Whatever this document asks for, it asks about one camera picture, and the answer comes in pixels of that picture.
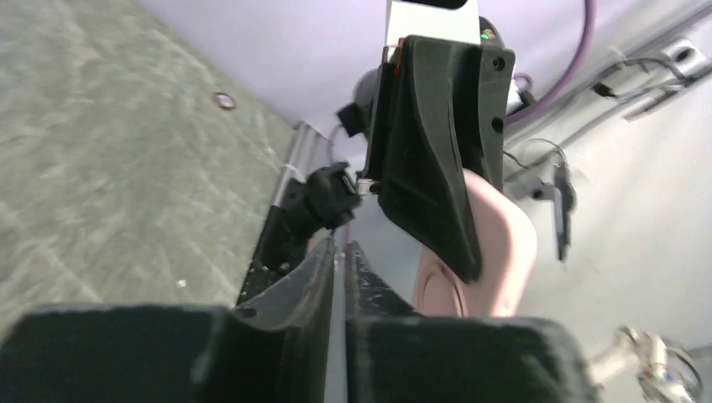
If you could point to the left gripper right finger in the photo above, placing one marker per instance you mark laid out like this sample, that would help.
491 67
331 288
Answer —
395 354

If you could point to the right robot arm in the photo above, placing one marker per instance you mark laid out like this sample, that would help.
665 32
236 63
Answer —
328 194

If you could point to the hanging black remote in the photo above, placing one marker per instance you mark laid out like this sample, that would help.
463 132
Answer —
564 203

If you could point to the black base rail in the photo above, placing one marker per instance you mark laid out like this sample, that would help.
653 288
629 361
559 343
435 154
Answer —
281 246

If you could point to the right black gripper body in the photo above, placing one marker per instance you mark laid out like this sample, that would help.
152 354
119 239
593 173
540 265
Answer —
482 88

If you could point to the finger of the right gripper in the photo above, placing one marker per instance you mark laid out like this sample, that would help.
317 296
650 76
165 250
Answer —
423 133

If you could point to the phone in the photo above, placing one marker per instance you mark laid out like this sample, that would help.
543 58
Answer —
508 243

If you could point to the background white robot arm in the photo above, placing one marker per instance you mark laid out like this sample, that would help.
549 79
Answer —
665 372

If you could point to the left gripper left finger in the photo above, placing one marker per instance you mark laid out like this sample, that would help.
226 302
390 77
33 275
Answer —
272 348

